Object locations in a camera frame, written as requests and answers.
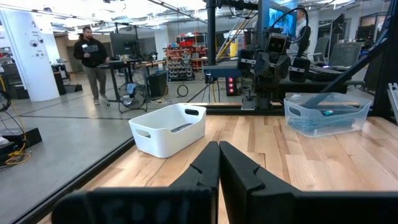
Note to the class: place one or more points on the black floor box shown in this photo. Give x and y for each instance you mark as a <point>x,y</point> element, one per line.
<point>29,135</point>

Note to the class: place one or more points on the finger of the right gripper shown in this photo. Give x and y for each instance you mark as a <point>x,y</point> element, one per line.
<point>247,60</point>
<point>299,70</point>

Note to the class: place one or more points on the person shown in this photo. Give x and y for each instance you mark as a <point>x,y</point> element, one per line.
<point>299,26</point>
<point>91,53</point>

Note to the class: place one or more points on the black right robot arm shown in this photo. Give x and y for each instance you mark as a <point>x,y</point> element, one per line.
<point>267,91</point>

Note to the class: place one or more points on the grey metal frame bracket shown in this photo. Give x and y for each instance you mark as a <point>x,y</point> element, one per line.
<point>248,101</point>
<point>394,99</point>

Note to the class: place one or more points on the white plastic bin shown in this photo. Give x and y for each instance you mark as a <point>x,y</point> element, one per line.
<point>161,146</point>

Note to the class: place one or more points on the black standing desk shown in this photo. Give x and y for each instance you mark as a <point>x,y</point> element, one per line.
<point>124,63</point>

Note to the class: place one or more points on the blue lit monitor screen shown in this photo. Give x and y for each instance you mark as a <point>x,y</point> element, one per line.
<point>284,23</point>

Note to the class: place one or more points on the grey office chair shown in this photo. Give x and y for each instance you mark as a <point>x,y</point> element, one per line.
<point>321,48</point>
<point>345,54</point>

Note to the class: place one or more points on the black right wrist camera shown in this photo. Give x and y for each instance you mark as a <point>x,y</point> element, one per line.
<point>276,45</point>

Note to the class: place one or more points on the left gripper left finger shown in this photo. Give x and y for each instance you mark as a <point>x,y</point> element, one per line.
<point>140,208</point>

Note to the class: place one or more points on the parts shelf with red bins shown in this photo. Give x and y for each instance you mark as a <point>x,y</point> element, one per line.
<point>183,62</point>

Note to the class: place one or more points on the black floor fan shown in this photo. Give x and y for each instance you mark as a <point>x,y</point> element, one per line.
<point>132,95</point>

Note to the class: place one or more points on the black waste bin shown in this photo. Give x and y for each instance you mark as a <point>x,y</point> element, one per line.
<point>158,84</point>

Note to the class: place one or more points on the computer with red lights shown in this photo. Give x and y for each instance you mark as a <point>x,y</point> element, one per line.
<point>230,85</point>

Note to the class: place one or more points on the black laptop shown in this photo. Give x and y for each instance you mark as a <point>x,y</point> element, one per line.
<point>326,73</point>

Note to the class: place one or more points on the black monitor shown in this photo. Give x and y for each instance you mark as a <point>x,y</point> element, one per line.
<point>122,43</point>

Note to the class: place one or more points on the clear plastic bin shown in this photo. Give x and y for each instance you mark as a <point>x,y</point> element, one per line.
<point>357,105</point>

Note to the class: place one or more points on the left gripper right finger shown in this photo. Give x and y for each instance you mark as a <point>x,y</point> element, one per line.
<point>295,208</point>

